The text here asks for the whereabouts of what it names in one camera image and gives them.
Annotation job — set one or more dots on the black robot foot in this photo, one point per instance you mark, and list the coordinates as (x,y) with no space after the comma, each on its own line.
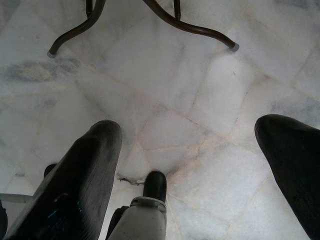
(155,185)
(49,169)

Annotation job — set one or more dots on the dark curved metal furniture leg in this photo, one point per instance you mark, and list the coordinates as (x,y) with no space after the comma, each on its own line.
(190,27)
(75,31)

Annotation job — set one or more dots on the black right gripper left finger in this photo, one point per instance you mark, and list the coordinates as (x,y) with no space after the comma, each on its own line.
(75,190)

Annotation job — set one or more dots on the dark straight metal furniture bar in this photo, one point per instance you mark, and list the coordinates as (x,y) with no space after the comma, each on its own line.
(87,6)
(177,8)

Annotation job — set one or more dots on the black robot left foot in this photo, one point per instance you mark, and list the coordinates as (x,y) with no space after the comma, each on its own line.
(49,169)

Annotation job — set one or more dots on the black robot right foot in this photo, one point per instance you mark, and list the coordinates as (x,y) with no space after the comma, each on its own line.
(155,185)

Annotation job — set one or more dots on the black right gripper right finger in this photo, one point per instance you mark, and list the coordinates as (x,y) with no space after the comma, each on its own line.
(295,155)

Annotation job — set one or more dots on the grey robot right leg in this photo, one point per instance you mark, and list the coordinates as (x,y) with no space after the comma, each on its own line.
(142,220)

